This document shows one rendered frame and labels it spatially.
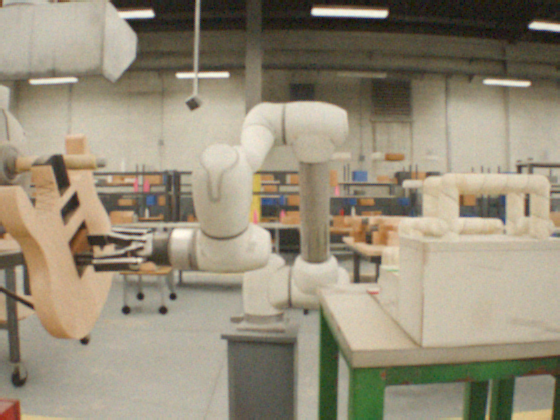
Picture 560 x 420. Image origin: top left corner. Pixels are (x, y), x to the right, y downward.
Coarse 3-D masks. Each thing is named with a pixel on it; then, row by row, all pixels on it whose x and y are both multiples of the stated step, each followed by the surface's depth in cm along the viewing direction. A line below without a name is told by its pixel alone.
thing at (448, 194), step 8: (440, 184) 68; (448, 184) 67; (440, 192) 68; (448, 192) 67; (456, 192) 67; (440, 200) 68; (448, 200) 67; (456, 200) 67; (440, 208) 68; (448, 208) 67; (456, 208) 67; (440, 216) 68; (448, 216) 67; (456, 216) 67; (448, 224) 67; (456, 224) 67; (448, 232) 67; (456, 232) 67; (440, 240) 68; (448, 240) 67; (456, 240) 67
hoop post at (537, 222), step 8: (544, 184) 67; (536, 192) 67; (544, 192) 67; (536, 200) 67; (544, 200) 67; (536, 208) 67; (544, 208) 67; (536, 216) 67; (544, 216) 67; (536, 224) 67; (544, 224) 67; (536, 232) 67; (544, 232) 67
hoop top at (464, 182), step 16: (448, 176) 67; (464, 176) 67; (480, 176) 67; (496, 176) 67; (512, 176) 67; (528, 176) 67; (464, 192) 68; (480, 192) 68; (496, 192) 68; (512, 192) 68; (528, 192) 68
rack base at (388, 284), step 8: (384, 272) 92; (392, 272) 86; (384, 280) 92; (392, 280) 85; (384, 288) 91; (392, 288) 85; (384, 296) 91; (392, 296) 85; (384, 304) 91; (392, 304) 84; (392, 312) 84
